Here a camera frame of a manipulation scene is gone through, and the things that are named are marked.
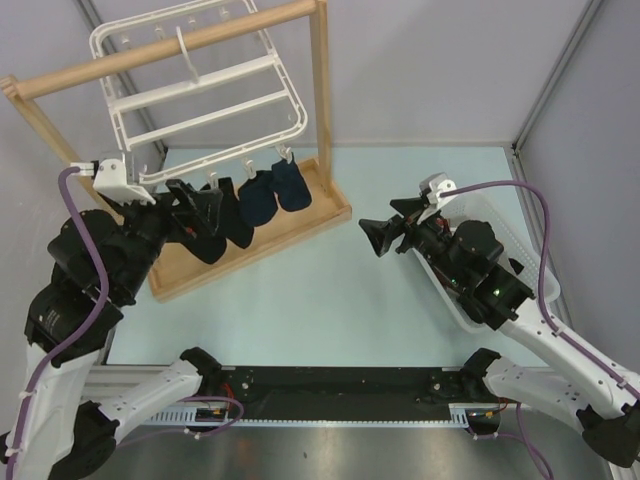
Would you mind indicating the black sock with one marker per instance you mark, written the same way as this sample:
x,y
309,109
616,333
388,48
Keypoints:
x,y
231,224
206,250

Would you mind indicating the white plastic basket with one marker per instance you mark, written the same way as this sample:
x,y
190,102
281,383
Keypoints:
x,y
477,206

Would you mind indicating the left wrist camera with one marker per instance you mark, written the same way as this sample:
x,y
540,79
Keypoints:
x,y
110,178

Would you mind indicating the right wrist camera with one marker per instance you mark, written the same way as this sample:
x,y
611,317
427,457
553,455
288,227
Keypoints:
x,y
432,190

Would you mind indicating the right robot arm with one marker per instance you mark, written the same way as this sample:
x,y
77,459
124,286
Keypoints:
x,y
490,281

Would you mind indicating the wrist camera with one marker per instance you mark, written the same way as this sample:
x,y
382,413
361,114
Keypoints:
x,y
432,190
110,178

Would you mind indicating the dark blue sock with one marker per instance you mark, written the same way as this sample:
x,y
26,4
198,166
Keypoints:
x,y
257,201
289,186

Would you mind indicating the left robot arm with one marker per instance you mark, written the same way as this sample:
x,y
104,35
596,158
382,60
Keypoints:
x,y
101,258

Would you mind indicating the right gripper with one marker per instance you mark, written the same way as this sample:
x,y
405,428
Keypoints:
x,y
382,233

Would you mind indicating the white plastic clip hanger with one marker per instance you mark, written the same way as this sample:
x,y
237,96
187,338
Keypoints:
x,y
236,95

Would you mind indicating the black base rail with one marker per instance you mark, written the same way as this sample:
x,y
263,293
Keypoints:
x,y
344,394

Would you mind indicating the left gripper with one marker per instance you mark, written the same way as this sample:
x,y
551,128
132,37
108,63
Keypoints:
x,y
203,213

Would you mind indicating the wooden hanging rack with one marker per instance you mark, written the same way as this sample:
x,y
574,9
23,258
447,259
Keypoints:
x,y
299,32

